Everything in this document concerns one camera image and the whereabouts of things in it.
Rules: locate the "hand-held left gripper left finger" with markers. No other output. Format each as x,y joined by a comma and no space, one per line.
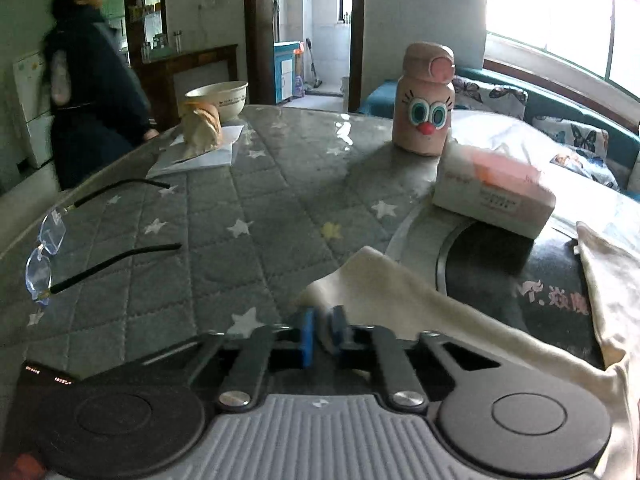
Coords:
307,337

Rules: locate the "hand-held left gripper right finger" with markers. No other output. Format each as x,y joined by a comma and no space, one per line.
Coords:
340,335

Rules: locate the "cream cloth garment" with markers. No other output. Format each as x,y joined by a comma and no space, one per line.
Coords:
400,290

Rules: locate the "round black hotplate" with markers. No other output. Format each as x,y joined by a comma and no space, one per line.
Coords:
480,260

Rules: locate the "grey star-patterned quilted tablecloth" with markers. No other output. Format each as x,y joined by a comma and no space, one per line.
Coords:
225,200

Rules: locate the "white paper sheet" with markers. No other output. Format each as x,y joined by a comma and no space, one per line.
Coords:
210,160

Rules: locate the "pink tissue box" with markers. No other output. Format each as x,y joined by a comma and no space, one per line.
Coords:
495,195

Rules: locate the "pink cartoon-face bottle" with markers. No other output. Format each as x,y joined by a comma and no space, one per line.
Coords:
422,110

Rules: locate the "white bowl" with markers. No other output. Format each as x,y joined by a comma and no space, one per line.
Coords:
220,97

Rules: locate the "white blanket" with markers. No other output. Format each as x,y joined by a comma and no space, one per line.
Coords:
500,132

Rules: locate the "blue cabinet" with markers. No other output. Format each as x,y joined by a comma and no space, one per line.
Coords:
286,72

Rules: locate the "mop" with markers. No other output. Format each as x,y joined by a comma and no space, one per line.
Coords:
314,67

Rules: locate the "rimless eyeglasses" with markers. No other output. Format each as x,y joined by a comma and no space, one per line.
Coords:
47,232

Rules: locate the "butterfly print cushion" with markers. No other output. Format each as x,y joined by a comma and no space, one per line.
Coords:
575,135
492,97

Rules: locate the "dark wooden cabinet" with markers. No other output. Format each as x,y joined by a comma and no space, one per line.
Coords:
200,67

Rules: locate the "teal sofa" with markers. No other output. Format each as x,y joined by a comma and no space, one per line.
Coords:
620,140

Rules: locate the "white appliance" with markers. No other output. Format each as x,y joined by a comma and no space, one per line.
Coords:
32,105

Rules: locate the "wooden shelf with jars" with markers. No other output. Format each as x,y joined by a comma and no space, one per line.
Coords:
147,15

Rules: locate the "window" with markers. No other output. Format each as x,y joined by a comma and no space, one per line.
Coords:
550,5

